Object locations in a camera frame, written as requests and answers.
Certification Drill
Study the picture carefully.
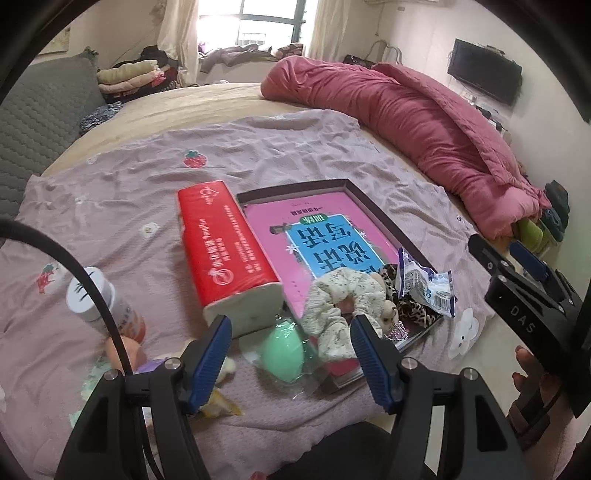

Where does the leopard print scrunchie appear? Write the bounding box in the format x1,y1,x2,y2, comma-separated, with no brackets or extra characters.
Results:
379,264,442,328

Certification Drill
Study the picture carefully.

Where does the cream floral scrunchie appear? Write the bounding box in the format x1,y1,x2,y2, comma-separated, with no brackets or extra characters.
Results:
301,267,386,363

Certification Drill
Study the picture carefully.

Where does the purple white snack packet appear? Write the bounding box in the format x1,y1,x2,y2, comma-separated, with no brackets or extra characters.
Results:
396,247,456,318

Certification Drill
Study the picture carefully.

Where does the green wet wipes pack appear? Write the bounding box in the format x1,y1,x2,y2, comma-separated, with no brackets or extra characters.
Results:
68,353,112,428

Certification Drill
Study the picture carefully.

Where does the cream bunny plush keychain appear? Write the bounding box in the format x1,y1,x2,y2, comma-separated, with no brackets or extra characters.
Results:
370,272,409,343

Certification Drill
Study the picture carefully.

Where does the person right hand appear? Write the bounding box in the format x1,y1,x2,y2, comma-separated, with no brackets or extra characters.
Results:
507,345,575,451

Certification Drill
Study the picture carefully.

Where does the green makeup sponge in packet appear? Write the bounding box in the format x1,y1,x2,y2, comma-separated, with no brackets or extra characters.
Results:
238,318,327,400

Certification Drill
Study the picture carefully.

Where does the peach makeup sponge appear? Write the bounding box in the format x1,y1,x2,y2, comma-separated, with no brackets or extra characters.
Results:
103,336,150,375

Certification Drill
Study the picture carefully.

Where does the red tissue pack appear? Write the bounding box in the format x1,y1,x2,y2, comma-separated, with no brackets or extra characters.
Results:
177,180,283,338

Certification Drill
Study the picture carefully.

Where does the dark shallow tray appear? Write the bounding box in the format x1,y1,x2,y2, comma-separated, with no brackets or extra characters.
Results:
236,179,418,393

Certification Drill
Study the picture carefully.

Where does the lilac strawberry bedsheet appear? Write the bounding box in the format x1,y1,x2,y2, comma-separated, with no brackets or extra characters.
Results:
1,110,493,479

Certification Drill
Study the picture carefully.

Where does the pink book in tray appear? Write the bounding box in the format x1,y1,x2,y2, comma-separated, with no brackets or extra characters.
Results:
238,185,400,387

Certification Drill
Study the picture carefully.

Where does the white cylindrical bottle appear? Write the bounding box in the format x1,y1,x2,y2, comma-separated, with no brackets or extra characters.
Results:
65,266,148,345

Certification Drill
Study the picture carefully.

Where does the pink folded quilt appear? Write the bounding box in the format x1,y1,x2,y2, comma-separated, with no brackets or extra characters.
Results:
260,57,551,240

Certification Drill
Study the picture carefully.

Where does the stack of folded clothes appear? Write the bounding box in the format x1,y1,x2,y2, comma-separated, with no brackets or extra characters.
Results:
96,45,179,104

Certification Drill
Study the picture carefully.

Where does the grey quilted headboard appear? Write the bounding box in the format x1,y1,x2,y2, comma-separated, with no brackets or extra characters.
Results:
0,48,104,219

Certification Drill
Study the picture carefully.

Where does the window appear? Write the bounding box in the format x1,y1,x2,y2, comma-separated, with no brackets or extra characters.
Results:
197,0,318,51

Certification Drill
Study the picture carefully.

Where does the cream curtain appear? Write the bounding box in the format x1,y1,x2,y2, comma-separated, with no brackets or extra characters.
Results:
157,0,199,87

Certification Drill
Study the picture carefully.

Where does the black wall television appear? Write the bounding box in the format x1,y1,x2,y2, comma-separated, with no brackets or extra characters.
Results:
448,39,522,106

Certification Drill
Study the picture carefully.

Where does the black cable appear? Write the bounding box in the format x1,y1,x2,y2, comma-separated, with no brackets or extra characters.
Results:
0,217,136,375

